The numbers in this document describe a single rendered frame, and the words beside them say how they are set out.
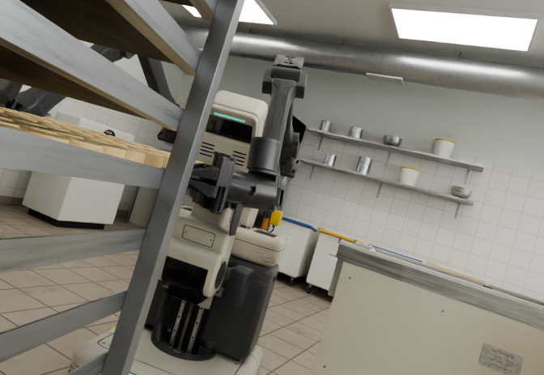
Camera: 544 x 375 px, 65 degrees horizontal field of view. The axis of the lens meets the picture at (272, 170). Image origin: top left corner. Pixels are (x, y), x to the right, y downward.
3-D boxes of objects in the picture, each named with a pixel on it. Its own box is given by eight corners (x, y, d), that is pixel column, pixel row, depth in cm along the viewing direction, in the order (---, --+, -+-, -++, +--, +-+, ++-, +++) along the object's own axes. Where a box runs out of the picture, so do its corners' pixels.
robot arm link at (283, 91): (305, 85, 114) (265, 80, 115) (308, 68, 110) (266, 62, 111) (283, 219, 87) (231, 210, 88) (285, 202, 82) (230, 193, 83)
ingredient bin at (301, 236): (252, 273, 524) (270, 212, 528) (271, 270, 583) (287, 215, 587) (292, 288, 503) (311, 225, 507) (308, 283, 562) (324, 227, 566)
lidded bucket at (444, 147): (451, 162, 517) (456, 145, 518) (451, 158, 495) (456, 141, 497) (431, 158, 527) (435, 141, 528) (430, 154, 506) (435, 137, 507)
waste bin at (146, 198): (167, 230, 663) (180, 189, 666) (144, 228, 614) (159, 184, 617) (142, 220, 686) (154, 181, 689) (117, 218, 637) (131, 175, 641)
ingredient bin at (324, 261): (299, 291, 497) (318, 227, 501) (316, 287, 555) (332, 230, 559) (344, 309, 475) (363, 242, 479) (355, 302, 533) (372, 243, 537)
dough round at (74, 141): (55, 149, 51) (60, 133, 51) (99, 159, 54) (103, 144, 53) (53, 153, 47) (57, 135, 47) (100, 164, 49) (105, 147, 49)
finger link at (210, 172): (167, 202, 66) (219, 212, 72) (180, 158, 66) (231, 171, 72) (153, 193, 72) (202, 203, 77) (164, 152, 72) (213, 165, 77)
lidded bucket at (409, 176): (417, 189, 528) (421, 172, 529) (414, 186, 506) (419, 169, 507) (397, 185, 538) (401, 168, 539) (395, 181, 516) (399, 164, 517)
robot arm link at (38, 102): (145, 50, 121) (115, 38, 124) (141, 32, 117) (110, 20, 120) (22, 146, 97) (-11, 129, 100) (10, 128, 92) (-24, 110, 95)
